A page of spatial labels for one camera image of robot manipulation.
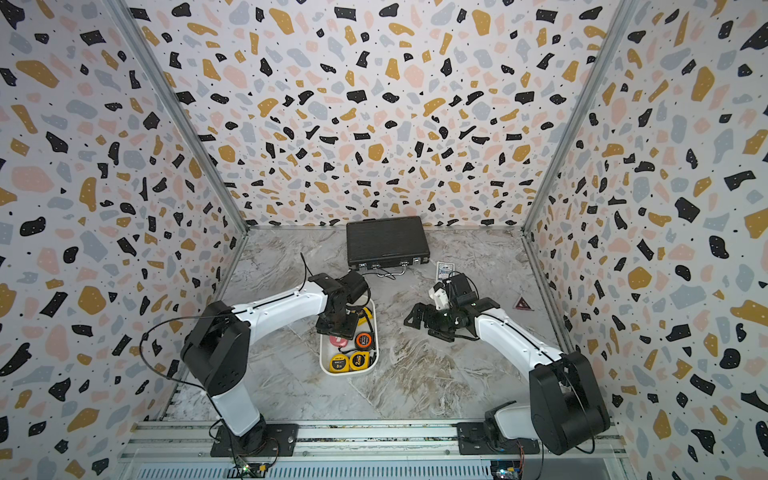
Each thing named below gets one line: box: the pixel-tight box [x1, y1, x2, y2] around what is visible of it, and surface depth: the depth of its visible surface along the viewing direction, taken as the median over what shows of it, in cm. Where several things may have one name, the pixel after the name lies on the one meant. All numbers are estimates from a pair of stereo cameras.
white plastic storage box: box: [319, 297, 379, 376], surface depth 87 cm
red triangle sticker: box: [513, 294, 535, 311], surface depth 102 cm
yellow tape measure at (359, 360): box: [349, 351, 370, 370], surface depth 87 cm
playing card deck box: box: [436, 261, 455, 283], surface depth 108 cm
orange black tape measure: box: [354, 331, 374, 351], surface depth 89 cm
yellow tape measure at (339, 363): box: [329, 353, 349, 373], surface depth 85 cm
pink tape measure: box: [329, 335, 349, 348], surface depth 87 cm
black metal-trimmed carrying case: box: [346, 216, 431, 271], surface depth 111 cm
